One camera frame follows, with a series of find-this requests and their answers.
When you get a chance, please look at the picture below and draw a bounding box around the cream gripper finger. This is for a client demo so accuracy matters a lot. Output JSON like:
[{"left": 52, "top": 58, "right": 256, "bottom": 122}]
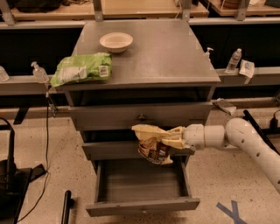
[
  {"left": 162, "top": 127, "right": 183, "bottom": 140},
  {"left": 162, "top": 138, "right": 184, "bottom": 149}
]

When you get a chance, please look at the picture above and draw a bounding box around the brown chip bag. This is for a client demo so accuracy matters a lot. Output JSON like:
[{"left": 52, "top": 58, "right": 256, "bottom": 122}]
[{"left": 131, "top": 124, "right": 173, "bottom": 165}]

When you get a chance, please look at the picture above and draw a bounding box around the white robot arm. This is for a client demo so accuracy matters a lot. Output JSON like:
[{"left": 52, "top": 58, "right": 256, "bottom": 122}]
[{"left": 162, "top": 118, "right": 280, "bottom": 193}]

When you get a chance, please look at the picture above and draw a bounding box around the top grey drawer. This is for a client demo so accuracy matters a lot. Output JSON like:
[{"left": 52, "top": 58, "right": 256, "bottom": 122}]
[{"left": 70, "top": 102, "right": 212, "bottom": 130}]

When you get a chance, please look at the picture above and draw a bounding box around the grey drawer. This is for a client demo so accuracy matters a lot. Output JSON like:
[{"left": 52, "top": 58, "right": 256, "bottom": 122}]
[
  {"left": 70, "top": 102, "right": 212, "bottom": 130},
  {"left": 87, "top": 157, "right": 200, "bottom": 217},
  {"left": 81, "top": 137, "right": 200, "bottom": 162}
]

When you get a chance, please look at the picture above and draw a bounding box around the grey drawer cabinet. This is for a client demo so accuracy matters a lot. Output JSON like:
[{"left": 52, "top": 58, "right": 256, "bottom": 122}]
[{"left": 57, "top": 18, "right": 221, "bottom": 162}]

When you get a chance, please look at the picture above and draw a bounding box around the middle grey drawer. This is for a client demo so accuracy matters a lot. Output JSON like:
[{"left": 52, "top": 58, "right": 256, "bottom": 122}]
[{"left": 81, "top": 137, "right": 200, "bottom": 162}]

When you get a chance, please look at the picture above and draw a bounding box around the bottom grey drawer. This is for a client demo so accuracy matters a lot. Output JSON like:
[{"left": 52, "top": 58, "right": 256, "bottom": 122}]
[{"left": 87, "top": 157, "right": 200, "bottom": 217}]

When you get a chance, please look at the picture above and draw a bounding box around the green chip bag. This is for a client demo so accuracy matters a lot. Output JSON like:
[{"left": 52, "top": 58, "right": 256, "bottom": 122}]
[{"left": 51, "top": 52, "right": 112, "bottom": 88}]

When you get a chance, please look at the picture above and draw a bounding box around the folded grey cloth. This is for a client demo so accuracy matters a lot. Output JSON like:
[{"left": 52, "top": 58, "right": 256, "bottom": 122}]
[{"left": 213, "top": 98, "right": 236, "bottom": 115}]

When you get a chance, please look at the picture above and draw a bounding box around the black stand leg right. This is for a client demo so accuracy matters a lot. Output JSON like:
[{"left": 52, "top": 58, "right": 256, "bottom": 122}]
[{"left": 243, "top": 109, "right": 280, "bottom": 155}]

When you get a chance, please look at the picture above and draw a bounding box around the right sanitizer pump bottle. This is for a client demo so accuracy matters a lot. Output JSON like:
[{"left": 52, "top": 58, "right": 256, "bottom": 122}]
[{"left": 205, "top": 47, "right": 214, "bottom": 61}]

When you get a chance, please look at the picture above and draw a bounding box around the sanitizer pump bottle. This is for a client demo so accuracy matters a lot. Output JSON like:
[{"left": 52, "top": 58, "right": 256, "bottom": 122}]
[
  {"left": 205, "top": 47, "right": 214, "bottom": 61},
  {"left": 31, "top": 61, "right": 49, "bottom": 83}
]

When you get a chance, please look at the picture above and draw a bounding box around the white packet on ledge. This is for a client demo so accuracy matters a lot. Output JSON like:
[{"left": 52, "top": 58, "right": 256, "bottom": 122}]
[{"left": 239, "top": 59, "right": 255, "bottom": 78}]

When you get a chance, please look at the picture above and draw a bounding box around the clear water bottle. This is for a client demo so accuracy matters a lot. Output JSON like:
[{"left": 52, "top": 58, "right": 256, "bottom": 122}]
[{"left": 226, "top": 48, "right": 242, "bottom": 74}]

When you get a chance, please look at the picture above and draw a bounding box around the white paper bowl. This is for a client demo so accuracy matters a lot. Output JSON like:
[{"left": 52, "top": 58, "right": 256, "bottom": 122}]
[{"left": 100, "top": 32, "right": 133, "bottom": 53}]

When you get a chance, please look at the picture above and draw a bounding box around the black bar on floor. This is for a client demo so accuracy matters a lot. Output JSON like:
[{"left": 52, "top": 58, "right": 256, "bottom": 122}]
[{"left": 61, "top": 190, "right": 74, "bottom": 224}]

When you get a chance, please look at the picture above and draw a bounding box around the wooden shelf board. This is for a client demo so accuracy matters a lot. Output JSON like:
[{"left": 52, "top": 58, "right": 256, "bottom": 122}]
[{"left": 10, "top": 0, "right": 210, "bottom": 22}]

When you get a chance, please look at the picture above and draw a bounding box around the left sanitizer pump bottle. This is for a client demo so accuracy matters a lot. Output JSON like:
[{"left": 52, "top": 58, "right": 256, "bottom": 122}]
[{"left": 31, "top": 61, "right": 49, "bottom": 83}]

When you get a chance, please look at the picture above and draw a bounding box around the black stand left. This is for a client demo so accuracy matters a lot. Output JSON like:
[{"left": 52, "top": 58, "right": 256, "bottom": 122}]
[{"left": 0, "top": 118, "right": 46, "bottom": 224}]

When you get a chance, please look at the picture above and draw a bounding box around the clear bottle far left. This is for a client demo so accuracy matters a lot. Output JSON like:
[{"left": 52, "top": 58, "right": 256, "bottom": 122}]
[{"left": 0, "top": 66, "right": 10, "bottom": 81}]

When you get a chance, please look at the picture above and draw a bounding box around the black cable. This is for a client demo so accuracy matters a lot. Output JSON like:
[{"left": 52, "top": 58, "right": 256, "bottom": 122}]
[{"left": 16, "top": 92, "right": 51, "bottom": 223}]

